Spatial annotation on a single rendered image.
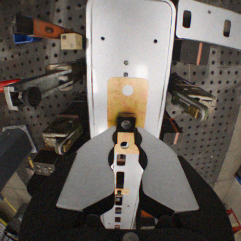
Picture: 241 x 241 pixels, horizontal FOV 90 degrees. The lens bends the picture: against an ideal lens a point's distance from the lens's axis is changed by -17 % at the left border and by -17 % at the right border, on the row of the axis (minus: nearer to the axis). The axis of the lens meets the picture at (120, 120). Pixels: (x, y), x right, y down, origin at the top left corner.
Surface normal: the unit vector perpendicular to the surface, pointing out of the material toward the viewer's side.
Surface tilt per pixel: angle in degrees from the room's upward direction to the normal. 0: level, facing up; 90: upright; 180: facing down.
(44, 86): 81
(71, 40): 0
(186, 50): 0
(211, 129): 0
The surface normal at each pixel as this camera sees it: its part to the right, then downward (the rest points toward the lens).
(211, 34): -0.03, 0.44
